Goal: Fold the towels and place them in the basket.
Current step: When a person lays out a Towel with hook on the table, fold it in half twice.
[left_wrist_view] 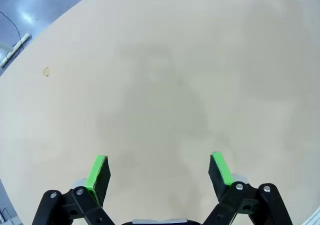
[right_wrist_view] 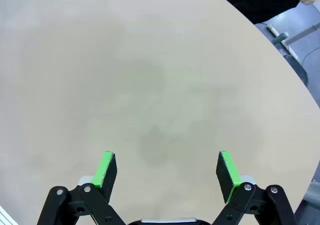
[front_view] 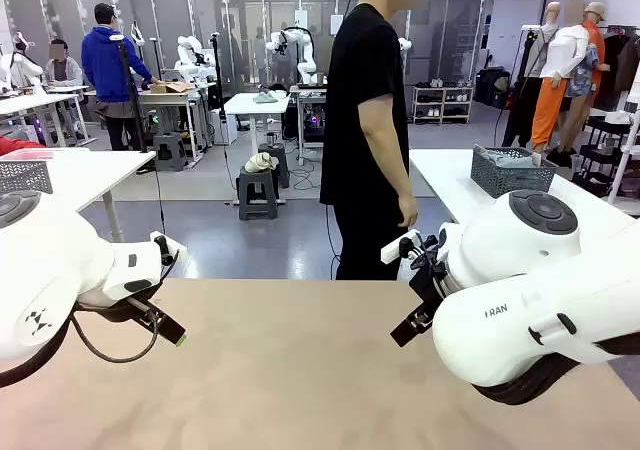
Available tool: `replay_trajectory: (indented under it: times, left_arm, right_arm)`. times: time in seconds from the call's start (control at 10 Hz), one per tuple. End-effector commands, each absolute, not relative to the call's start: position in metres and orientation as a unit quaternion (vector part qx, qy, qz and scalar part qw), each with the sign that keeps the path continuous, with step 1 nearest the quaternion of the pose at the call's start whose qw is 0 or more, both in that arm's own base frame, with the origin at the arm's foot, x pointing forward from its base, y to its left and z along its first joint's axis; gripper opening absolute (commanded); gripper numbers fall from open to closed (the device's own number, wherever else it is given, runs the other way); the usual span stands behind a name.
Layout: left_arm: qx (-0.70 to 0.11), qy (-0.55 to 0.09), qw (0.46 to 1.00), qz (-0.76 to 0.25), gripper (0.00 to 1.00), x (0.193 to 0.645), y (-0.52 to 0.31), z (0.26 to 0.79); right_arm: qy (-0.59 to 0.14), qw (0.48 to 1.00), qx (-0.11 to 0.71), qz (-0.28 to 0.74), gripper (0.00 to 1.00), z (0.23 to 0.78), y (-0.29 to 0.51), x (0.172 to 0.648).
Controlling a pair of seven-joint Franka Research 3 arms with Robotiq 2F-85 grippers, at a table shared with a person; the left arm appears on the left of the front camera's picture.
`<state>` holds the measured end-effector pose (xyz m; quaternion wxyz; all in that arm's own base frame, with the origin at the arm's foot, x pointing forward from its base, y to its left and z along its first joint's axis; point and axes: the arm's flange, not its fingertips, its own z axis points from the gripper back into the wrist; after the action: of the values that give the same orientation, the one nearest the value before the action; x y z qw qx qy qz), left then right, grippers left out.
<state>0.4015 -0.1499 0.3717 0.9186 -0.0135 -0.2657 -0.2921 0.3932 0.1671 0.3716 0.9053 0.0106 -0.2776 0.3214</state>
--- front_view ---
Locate grey lattice plastic basket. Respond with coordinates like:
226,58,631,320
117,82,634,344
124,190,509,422
470,144,559,199
0,148,54,195

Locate long white work table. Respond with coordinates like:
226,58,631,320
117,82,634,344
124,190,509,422
0,92,91,149

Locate dark grey towel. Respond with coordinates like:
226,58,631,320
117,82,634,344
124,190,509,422
478,148,542,169

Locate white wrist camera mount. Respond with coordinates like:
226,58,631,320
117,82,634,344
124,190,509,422
149,230,189,267
380,228,441,271

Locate black wire cart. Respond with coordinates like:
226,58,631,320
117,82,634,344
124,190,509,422
569,114,640,196

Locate black tripod pole white top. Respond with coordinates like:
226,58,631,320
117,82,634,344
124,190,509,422
109,33,149,154

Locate clothes rack dark garments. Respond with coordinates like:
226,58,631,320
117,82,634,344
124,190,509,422
594,23,640,114

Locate person's right hand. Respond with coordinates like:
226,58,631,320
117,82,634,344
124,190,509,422
397,193,420,229

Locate grey cloth on desk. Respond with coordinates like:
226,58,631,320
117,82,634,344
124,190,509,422
252,89,289,105

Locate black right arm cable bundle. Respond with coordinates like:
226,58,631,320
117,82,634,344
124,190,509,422
469,333,640,406

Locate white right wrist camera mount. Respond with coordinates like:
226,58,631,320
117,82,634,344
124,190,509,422
380,228,441,271

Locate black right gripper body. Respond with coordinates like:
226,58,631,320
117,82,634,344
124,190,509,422
409,262,449,316

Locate thin black tripod pole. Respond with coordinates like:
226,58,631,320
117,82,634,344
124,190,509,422
209,32,227,121

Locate black computer tower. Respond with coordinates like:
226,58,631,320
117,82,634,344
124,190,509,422
299,112,326,144

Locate black suitcase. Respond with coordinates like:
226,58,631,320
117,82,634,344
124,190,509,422
473,67,511,109

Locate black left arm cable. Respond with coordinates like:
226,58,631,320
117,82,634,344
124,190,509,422
0,302,166,389

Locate white standing desk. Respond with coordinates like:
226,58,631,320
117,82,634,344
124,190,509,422
223,92,291,206

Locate mannequin with grey vest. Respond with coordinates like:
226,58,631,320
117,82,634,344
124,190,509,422
502,0,562,149

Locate red garment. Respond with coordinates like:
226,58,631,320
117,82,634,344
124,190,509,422
0,136,47,157

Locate beige bundled cloth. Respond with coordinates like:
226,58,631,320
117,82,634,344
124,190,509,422
243,152,279,174

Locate open cardboard box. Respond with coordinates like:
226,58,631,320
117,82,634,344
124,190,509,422
149,80,194,95

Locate white metal rack frame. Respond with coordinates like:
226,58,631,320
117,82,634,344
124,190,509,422
607,77,640,217

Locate person in blue hoodie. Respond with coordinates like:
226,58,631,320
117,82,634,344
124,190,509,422
81,2,154,151

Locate white shoe rack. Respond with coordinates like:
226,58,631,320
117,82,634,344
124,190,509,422
412,84,475,125

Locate person in black clothes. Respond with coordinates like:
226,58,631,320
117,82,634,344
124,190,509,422
319,0,431,281

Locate white robot work table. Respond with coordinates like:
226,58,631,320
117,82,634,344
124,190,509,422
84,82,216,164

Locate mannequin orange shirt beige hat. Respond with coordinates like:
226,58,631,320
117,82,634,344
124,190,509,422
547,0,612,167

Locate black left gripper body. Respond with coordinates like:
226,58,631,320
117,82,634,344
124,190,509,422
82,297,161,327

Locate mannequin white shirt orange trousers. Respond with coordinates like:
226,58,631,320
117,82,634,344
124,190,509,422
530,0,591,154

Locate seated person in grey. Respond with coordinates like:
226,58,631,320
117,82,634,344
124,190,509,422
45,39,85,89

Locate grey desk with computer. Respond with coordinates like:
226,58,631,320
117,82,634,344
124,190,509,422
289,83,329,166

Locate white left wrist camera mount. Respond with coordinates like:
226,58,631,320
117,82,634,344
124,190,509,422
149,230,189,267

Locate person's right forearm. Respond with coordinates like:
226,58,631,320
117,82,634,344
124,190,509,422
360,119,416,199

